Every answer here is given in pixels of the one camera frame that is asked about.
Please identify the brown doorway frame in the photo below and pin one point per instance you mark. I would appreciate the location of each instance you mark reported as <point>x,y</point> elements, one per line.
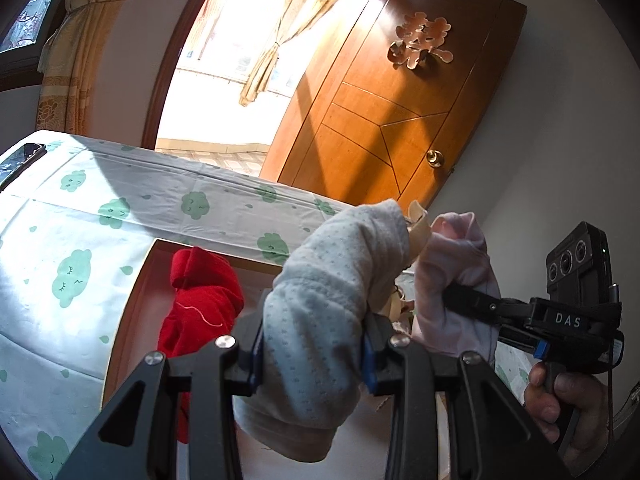
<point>165,75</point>

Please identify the white box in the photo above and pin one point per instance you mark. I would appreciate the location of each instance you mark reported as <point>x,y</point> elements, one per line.
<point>150,285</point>

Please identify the cream tied curtain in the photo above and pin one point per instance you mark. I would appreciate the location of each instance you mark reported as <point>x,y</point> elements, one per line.
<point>280,50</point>

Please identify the person's right hand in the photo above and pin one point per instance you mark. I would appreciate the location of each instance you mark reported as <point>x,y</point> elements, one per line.
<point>570,410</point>

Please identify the paper cut door decoration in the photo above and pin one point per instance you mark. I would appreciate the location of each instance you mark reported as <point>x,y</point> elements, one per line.
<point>422,42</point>

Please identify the wooden door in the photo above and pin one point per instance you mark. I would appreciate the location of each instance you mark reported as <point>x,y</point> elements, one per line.
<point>380,110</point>

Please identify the grey dotted underwear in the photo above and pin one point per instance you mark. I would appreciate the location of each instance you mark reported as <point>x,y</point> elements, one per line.
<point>320,320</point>

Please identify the pale pink underwear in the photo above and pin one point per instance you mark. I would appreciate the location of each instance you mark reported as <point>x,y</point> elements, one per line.
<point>460,260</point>

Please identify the red fleece garment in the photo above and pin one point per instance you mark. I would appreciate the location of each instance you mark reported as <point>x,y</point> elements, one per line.
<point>200,305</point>

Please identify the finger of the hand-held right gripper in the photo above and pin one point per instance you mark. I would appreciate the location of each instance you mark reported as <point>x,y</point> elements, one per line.
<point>520,340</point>
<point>480,302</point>

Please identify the yellow patterned curtain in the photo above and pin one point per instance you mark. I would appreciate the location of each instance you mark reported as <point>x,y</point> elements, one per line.
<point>75,50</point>

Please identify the black smartphone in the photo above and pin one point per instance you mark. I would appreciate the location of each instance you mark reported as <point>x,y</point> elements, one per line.
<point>20,162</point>

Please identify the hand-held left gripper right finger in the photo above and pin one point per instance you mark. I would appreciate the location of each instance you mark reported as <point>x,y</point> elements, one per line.
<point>368,360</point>

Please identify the brass door knob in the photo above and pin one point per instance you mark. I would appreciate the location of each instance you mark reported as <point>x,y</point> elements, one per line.
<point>435,158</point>

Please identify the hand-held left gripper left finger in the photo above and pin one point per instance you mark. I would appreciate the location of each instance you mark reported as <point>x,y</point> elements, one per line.
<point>256,360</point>

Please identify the beige lace-edged underwear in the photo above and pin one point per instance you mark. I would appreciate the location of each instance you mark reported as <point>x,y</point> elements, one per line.
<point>420,232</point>

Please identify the dark framed window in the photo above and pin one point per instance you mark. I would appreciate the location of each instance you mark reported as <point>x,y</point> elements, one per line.
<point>25,20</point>

